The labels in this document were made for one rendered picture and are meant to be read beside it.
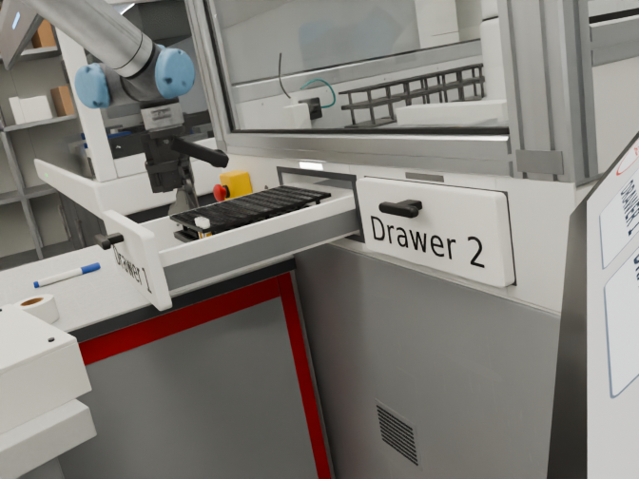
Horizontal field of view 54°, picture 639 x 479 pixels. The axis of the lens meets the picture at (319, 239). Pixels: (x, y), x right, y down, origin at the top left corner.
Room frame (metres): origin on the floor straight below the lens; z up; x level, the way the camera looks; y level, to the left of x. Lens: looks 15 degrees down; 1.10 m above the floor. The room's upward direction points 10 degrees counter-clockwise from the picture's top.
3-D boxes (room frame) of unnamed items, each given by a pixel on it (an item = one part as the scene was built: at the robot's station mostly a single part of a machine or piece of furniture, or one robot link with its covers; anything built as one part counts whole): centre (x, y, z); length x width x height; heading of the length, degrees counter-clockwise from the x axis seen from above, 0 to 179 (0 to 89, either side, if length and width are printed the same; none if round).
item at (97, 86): (1.15, 0.30, 1.13); 0.11 x 0.11 x 0.08; 53
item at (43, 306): (1.04, 0.51, 0.78); 0.07 x 0.07 x 0.04
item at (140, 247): (0.94, 0.29, 0.87); 0.29 x 0.02 x 0.11; 26
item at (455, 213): (0.80, -0.14, 0.87); 0.29 x 0.02 x 0.11; 26
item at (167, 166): (1.24, 0.26, 0.98); 0.09 x 0.08 x 0.12; 98
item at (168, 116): (1.24, 0.25, 1.06); 0.08 x 0.08 x 0.05
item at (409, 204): (0.79, -0.12, 0.91); 0.07 x 0.04 x 0.01; 26
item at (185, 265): (1.03, 0.10, 0.86); 0.40 x 0.26 x 0.06; 116
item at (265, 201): (1.03, 0.11, 0.87); 0.22 x 0.18 x 0.06; 116
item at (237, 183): (1.37, 0.16, 0.88); 0.07 x 0.05 x 0.07; 26
